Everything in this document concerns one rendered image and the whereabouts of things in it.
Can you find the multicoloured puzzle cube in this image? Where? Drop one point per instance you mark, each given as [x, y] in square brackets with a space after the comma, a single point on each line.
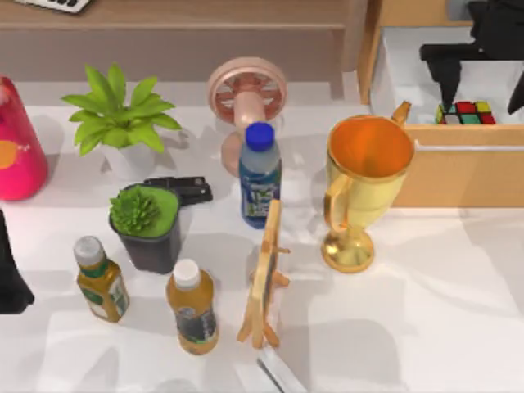
[471, 112]

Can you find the open wooden drawer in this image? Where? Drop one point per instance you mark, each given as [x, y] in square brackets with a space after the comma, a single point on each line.
[399, 73]

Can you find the pale wooden drawer front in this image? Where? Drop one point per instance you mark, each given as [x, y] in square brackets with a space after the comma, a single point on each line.
[462, 180]

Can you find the gold trophy cup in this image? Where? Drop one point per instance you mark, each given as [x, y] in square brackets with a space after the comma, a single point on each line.
[362, 192]

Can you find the pink desk fan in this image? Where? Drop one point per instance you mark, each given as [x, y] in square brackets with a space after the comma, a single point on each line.
[247, 106]

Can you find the blue-capped clear bottle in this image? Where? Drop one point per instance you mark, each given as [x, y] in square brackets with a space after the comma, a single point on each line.
[258, 180]

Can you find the wooden shelf unit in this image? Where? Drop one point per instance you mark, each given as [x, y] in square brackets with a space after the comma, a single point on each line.
[184, 45]

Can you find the wooden framed blackboard on stand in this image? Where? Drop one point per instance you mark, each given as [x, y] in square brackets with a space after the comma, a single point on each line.
[262, 282]

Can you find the black stapler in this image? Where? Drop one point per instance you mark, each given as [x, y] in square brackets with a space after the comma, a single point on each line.
[192, 189]

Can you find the leafy plant in white pot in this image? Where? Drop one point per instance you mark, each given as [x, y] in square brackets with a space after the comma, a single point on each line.
[118, 118]

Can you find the succulent in dark grey pot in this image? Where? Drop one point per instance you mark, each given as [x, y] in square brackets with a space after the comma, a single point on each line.
[149, 241]

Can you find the orange bottle with white cap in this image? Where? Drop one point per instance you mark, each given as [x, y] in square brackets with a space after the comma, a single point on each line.
[192, 311]

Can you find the white and black keyboard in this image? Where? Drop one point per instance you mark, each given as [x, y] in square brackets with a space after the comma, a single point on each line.
[53, 4]

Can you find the amber bottle with grey cap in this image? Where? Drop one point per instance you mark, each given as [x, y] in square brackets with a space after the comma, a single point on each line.
[102, 286]

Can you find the pink cone-shaped bottle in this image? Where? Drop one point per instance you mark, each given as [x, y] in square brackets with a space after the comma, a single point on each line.
[18, 163]

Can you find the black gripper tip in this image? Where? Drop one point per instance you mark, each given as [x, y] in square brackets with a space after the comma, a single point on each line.
[12, 278]

